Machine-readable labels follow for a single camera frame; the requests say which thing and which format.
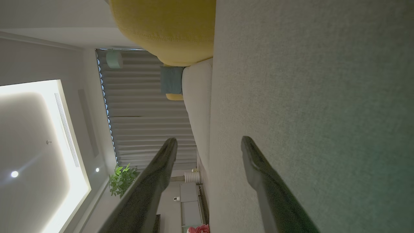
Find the green indoor tree plant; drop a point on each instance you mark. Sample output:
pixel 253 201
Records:
pixel 121 181

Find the grey sofa seat cushion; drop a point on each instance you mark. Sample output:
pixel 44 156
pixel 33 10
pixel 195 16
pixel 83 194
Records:
pixel 199 103

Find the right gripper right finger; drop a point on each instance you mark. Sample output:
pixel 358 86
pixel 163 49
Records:
pixel 275 200

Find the pale green round lamp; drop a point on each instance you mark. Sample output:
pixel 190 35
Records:
pixel 114 60

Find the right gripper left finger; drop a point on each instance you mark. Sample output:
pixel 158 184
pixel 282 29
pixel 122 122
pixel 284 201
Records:
pixel 139 200

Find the red white-sleeved T-shirt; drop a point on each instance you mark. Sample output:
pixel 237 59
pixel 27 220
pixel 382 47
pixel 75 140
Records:
pixel 198 229

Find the teal throw pillow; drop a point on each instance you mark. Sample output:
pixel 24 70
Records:
pixel 172 80

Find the white ribbed plant pot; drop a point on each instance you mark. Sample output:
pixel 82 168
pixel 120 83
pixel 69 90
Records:
pixel 192 177

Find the yellow sofa backrest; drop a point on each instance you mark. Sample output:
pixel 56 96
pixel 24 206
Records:
pixel 161 29

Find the grey and yellow sofa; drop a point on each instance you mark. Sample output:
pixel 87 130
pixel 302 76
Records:
pixel 323 97

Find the black wall television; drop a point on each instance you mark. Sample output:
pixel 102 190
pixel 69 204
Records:
pixel 157 225

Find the grey pleated curtain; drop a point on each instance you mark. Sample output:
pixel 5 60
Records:
pixel 145 123

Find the grey and mint TV cabinet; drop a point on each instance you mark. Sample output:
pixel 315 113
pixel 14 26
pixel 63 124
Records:
pixel 190 207

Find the white ceiling air vent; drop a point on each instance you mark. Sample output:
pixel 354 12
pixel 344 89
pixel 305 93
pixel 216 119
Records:
pixel 66 129

